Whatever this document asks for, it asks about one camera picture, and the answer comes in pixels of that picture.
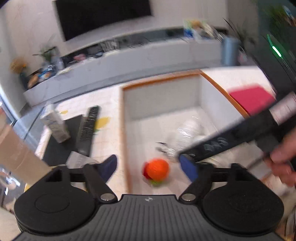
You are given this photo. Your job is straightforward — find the red lidded plastic container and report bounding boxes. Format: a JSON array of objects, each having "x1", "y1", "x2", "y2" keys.
[{"x1": 229, "y1": 85, "x2": 275, "y2": 115}]

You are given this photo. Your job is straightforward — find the orange crochet ball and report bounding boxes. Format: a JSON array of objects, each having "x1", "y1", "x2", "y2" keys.
[{"x1": 142, "y1": 158, "x2": 170, "y2": 186}]

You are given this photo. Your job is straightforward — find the clear plastic mesh bag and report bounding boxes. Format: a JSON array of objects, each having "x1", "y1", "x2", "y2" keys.
[{"x1": 156, "y1": 116, "x2": 207, "y2": 162}]

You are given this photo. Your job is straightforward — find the green plant in glass vase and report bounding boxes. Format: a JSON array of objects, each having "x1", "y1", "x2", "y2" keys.
[{"x1": 33, "y1": 46, "x2": 65, "y2": 70}]

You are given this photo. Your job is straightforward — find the black wall television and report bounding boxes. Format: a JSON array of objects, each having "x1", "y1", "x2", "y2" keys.
[{"x1": 54, "y1": 0, "x2": 152, "y2": 41}]

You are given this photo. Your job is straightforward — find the black remote control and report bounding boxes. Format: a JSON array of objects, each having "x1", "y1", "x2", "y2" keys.
[{"x1": 76, "y1": 105, "x2": 101, "y2": 157}]

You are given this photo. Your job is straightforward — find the dried flowers in vase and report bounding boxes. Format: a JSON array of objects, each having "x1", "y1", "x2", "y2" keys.
[{"x1": 10, "y1": 57, "x2": 29, "y2": 90}]

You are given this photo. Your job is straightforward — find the blue metal trash bin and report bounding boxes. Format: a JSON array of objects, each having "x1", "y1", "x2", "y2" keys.
[{"x1": 221, "y1": 36, "x2": 240, "y2": 66}]

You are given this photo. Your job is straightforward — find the orange cardboard box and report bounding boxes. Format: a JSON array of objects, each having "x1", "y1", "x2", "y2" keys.
[{"x1": 120, "y1": 71, "x2": 249, "y2": 195}]

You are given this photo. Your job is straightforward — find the milk carton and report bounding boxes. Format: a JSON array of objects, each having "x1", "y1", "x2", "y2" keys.
[{"x1": 40, "y1": 104, "x2": 70, "y2": 143}]

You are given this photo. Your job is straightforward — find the person right hand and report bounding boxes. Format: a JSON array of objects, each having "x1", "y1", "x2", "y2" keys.
[{"x1": 265, "y1": 130, "x2": 295, "y2": 187}]

